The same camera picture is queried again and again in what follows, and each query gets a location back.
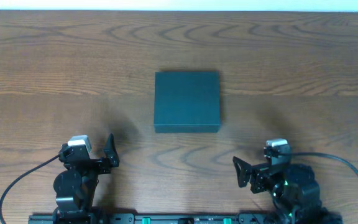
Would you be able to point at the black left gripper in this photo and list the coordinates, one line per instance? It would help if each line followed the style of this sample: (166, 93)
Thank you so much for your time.
(103, 165)

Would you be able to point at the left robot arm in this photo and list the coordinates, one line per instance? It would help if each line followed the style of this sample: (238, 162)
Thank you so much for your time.
(75, 187)

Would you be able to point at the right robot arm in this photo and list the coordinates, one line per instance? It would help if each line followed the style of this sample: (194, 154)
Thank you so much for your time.
(294, 190)

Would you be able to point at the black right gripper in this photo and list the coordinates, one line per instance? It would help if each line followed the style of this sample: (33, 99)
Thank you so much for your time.
(254, 175)

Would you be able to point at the dark green box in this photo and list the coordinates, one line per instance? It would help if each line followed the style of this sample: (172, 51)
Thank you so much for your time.
(187, 102)

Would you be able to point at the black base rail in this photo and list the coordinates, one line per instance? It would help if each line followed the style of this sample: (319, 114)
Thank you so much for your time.
(128, 218)

